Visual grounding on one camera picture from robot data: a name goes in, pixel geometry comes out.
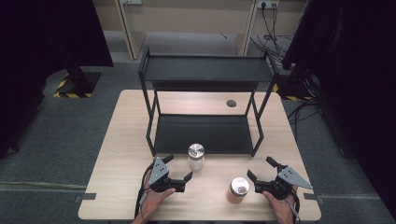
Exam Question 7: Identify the left hand-held gripper cable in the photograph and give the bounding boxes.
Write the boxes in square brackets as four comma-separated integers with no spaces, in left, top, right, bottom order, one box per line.
[134,169,153,220]

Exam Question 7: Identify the hand-held gripper cable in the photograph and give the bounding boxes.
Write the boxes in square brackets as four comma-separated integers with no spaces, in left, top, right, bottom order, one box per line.
[289,186,302,224]
[134,169,153,220]

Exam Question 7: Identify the bundle of black cables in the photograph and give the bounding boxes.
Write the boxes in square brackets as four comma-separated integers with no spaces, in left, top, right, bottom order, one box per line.
[250,5,293,64]

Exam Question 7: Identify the stand base with striped tape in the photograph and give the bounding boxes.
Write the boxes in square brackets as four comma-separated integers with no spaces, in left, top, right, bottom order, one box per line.
[272,70,314,102]
[53,66,103,99]

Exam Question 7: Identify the person's left hand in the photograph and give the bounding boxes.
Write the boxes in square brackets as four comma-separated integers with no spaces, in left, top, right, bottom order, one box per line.
[141,169,177,219]

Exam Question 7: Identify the black floor cables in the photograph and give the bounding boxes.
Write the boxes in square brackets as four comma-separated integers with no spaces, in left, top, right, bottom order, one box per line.
[286,76,322,143]

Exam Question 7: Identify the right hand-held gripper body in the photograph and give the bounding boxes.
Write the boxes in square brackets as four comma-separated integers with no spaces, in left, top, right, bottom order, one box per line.
[253,165,314,201]

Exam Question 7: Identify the black metal two-tier shelf rack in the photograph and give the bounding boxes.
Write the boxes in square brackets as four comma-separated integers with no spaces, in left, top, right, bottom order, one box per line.
[137,46,280,158]

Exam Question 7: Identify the black curtain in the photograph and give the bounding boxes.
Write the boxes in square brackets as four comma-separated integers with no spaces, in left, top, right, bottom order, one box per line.
[281,0,396,220]
[0,0,115,160]

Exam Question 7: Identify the glass jar with white contents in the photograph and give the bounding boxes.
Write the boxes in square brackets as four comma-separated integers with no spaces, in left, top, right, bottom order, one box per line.
[187,143,205,172]

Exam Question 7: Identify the wall power outlet with plugs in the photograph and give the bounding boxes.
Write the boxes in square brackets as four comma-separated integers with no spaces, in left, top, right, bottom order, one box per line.
[256,0,280,9]

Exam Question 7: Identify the person's right hand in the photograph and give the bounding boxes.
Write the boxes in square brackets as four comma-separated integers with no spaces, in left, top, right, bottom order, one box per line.
[261,186,301,220]

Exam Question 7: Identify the right hand-held gripper cable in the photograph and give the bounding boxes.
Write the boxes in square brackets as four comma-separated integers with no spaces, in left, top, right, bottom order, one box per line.
[289,186,302,224]

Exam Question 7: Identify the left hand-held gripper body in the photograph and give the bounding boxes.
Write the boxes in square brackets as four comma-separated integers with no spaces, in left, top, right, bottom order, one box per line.
[148,156,187,193]

